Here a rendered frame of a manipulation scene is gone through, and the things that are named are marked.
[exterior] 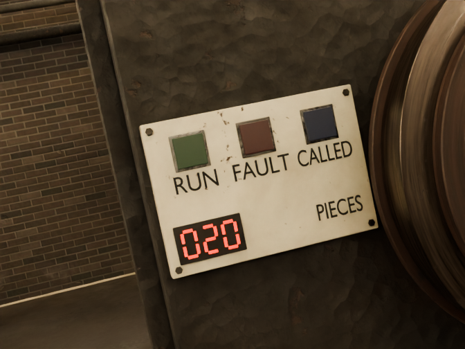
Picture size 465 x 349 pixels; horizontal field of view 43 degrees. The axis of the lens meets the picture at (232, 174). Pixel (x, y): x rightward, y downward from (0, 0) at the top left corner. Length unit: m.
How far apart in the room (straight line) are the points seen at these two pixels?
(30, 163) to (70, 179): 0.45
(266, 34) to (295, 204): 0.21
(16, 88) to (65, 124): 0.62
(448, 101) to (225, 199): 0.27
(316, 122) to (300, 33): 0.11
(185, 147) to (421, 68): 0.27
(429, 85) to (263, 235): 0.25
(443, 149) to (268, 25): 0.26
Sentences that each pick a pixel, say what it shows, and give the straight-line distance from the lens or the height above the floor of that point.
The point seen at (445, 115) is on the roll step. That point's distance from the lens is 0.62.
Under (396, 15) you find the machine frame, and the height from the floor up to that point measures 1.31.
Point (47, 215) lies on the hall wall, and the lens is 6.70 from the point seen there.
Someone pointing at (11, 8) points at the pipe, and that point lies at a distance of 6.43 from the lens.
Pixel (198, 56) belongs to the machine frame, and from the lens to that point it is 0.72.
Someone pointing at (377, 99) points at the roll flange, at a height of 1.21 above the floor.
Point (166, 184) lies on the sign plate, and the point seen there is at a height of 1.17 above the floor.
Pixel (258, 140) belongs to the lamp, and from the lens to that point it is 0.69.
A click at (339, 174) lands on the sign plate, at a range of 0.73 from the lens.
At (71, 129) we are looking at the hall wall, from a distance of 6.67.
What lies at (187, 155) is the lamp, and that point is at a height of 1.20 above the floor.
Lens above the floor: 1.20
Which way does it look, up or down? 3 degrees down
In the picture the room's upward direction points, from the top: 12 degrees counter-clockwise
